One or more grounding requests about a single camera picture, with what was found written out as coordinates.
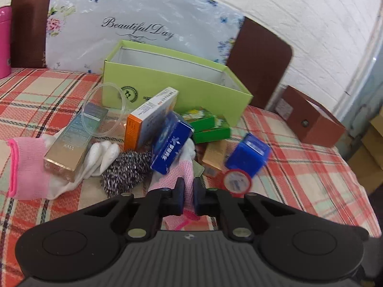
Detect light green cardboard box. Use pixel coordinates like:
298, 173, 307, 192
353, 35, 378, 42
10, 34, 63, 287
102, 40, 254, 127

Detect tan cardboard boxes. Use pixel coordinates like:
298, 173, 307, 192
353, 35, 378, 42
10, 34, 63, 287
347, 115, 383, 195

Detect pink bottle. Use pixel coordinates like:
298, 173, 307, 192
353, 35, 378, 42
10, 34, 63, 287
0, 6, 12, 80

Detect tall gold cosmetic box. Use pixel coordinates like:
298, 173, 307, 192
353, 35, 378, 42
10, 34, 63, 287
43, 103, 109, 183

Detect red rimmed round lid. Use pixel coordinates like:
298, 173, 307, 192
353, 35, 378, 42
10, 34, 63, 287
224, 169, 252, 192

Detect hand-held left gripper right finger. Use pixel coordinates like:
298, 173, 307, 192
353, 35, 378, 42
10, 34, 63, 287
193, 178, 300, 243

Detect white wall pipe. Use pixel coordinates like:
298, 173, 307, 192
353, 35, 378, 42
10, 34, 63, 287
343, 48, 383, 96

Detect brown cardboard box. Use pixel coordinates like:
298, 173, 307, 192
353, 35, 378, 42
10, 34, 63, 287
281, 85, 347, 148

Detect white glove with pink cuff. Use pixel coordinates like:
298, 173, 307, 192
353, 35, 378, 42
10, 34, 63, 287
148, 139, 204, 231
7, 133, 120, 200

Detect steel wool scrubber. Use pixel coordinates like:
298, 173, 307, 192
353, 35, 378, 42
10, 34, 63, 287
100, 150, 153, 198

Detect orange and white medicine box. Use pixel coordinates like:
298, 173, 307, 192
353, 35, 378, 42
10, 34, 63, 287
123, 87, 179, 153

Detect blue medicine box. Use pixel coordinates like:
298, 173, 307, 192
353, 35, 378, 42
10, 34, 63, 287
150, 111, 195, 175

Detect floral print bedding package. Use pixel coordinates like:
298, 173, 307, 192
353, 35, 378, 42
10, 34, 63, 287
45, 0, 246, 75

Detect small gold box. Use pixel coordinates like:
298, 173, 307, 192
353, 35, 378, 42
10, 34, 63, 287
201, 140, 232, 177

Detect bright blue box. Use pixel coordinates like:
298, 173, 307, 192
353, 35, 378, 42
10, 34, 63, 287
225, 133, 271, 178

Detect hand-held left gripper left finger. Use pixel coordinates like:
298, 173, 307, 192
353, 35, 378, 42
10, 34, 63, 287
81, 177, 184, 243

